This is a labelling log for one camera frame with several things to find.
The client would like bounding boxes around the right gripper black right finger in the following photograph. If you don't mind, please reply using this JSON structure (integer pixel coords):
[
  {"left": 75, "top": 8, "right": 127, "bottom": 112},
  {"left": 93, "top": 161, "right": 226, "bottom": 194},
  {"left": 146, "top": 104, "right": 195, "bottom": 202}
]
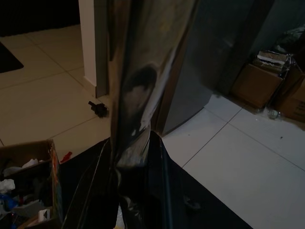
[{"left": 123, "top": 130, "right": 182, "bottom": 229}]

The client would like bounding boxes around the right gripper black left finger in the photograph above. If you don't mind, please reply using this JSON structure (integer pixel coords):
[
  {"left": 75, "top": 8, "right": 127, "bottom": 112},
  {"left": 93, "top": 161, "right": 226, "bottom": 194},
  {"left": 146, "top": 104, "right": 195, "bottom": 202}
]
[{"left": 61, "top": 138, "right": 120, "bottom": 229}]

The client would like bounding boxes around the large black floor mat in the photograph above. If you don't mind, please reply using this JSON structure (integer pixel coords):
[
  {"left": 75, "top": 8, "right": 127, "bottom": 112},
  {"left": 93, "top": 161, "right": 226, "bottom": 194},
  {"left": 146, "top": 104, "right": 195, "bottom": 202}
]
[{"left": 59, "top": 140, "right": 251, "bottom": 229}]

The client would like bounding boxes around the small black floor mat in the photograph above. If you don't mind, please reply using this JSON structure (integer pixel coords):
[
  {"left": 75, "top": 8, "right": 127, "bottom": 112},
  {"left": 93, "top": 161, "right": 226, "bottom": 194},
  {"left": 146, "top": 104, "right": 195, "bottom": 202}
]
[{"left": 0, "top": 40, "right": 24, "bottom": 73}]

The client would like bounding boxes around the red scrap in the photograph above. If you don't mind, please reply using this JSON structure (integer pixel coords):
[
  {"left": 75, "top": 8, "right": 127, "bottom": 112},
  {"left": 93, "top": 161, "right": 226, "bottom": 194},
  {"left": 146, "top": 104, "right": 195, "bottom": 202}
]
[{"left": 60, "top": 151, "right": 72, "bottom": 163}]

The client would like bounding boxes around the open cardboard box of rubbish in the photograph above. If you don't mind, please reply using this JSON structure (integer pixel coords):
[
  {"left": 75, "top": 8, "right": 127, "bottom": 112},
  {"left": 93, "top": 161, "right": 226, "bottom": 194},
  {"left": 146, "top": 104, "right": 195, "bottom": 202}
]
[{"left": 0, "top": 139, "right": 63, "bottom": 229}]

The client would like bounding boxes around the small black plastic object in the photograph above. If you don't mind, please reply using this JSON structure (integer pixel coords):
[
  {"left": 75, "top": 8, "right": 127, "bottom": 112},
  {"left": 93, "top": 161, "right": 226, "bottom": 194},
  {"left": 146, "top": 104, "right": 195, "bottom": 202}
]
[{"left": 87, "top": 100, "right": 110, "bottom": 119}]

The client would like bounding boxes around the grey door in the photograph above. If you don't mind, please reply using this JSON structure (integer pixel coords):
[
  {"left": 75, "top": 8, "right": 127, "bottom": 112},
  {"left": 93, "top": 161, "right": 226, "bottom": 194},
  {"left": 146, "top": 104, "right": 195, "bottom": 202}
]
[{"left": 156, "top": 0, "right": 270, "bottom": 137}]

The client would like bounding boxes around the crumpled clear plastic bottle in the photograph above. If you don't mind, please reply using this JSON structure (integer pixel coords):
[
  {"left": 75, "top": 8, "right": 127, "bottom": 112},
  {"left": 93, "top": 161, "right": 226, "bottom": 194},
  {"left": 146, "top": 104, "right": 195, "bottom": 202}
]
[{"left": 265, "top": 109, "right": 280, "bottom": 119}]

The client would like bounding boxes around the plain brown cardboard box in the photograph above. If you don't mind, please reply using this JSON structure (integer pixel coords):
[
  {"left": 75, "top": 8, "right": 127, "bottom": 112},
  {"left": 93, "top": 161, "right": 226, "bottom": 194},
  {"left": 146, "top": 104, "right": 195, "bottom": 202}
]
[{"left": 229, "top": 62, "right": 290, "bottom": 110}]

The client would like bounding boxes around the cardboard box with black print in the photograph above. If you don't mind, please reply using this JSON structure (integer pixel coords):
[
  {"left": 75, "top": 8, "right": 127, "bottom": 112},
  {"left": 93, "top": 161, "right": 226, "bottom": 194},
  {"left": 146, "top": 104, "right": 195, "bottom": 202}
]
[{"left": 274, "top": 68, "right": 305, "bottom": 124}]

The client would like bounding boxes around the stack of flattened cardboard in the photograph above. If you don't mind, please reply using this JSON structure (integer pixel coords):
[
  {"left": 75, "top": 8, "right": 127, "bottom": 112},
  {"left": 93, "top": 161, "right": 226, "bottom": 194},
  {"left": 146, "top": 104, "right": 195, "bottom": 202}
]
[{"left": 256, "top": 49, "right": 291, "bottom": 73}]

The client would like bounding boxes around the dark plastic bag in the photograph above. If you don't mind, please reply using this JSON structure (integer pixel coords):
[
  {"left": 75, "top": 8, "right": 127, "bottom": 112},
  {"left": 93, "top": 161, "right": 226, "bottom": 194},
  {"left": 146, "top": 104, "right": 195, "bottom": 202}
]
[{"left": 274, "top": 25, "right": 305, "bottom": 54}]

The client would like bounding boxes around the white door frame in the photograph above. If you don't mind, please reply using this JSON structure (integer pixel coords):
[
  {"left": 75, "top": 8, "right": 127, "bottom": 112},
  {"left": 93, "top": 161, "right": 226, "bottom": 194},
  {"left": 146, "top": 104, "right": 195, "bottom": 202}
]
[{"left": 78, "top": 0, "right": 112, "bottom": 99}]

